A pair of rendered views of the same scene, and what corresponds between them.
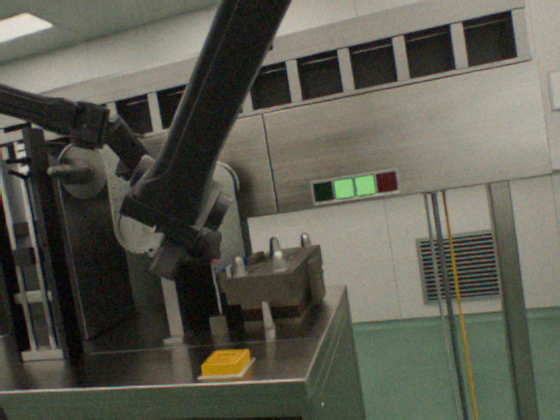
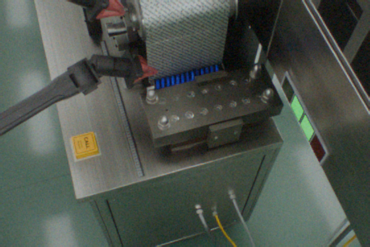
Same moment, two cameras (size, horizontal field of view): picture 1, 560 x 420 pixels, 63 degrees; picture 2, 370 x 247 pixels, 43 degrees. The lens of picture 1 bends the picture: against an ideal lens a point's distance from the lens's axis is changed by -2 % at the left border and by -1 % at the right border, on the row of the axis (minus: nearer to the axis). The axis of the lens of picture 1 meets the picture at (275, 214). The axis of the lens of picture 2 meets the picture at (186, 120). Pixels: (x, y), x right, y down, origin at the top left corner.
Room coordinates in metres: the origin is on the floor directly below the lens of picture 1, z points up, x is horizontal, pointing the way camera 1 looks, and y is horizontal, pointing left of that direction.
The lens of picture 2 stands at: (0.72, -0.57, 2.20)
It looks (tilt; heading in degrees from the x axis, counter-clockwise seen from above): 60 degrees down; 55
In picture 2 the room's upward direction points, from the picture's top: 3 degrees clockwise
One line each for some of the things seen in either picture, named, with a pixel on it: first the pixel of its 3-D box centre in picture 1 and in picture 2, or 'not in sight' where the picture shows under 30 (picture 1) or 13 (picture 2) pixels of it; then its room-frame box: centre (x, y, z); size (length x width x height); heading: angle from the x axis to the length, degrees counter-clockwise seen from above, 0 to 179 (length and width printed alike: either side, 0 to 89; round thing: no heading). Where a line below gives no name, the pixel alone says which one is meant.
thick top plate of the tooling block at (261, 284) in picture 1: (280, 270); (211, 104); (1.21, 0.01, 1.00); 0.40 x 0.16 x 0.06; 165
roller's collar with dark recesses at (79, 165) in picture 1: (74, 171); not in sight; (1.14, 0.47, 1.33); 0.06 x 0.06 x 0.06; 75
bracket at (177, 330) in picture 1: (168, 276); (127, 54); (1.07, 0.27, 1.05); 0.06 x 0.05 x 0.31; 165
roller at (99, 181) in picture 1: (111, 171); not in sight; (1.29, 0.43, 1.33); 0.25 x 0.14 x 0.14; 165
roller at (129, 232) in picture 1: (161, 221); not in sight; (1.25, 0.31, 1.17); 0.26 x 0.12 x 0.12; 165
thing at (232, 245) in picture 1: (226, 238); (186, 55); (1.20, 0.14, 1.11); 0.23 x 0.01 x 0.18; 165
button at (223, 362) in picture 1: (226, 362); (84, 145); (0.83, 0.13, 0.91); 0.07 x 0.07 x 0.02; 75
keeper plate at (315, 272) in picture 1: (317, 278); (224, 134); (1.20, -0.08, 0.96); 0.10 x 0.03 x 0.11; 165
